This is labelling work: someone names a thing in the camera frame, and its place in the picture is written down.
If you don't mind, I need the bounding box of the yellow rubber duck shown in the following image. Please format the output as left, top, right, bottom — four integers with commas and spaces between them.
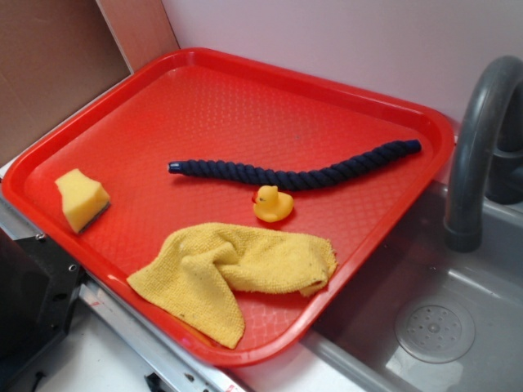
253, 185, 294, 223

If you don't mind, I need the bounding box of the red plastic tray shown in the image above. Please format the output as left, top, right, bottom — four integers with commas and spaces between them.
2, 49, 454, 368

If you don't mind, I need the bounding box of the yellow microfiber cloth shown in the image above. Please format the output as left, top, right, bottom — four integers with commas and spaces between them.
127, 223, 337, 349

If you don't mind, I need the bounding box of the yellow sponge with grey pad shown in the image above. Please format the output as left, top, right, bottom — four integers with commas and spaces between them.
55, 168, 110, 234

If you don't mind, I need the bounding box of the grey plastic sink basin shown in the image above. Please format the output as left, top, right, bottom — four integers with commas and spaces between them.
303, 183, 522, 391

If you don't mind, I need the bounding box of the grey plastic faucet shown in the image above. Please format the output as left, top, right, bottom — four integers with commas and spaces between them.
444, 56, 522, 252

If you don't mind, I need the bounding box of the brown cardboard panel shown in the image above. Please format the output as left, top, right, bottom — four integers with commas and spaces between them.
1, 1, 179, 164

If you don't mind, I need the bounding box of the dark blue twisted rope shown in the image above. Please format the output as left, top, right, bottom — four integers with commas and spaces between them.
168, 139, 422, 192

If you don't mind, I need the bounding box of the silver aluminium frame rail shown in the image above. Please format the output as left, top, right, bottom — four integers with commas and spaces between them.
0, 195, 250, 392

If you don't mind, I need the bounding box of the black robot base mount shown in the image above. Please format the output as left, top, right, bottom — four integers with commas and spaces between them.
1, 232, 83, 360

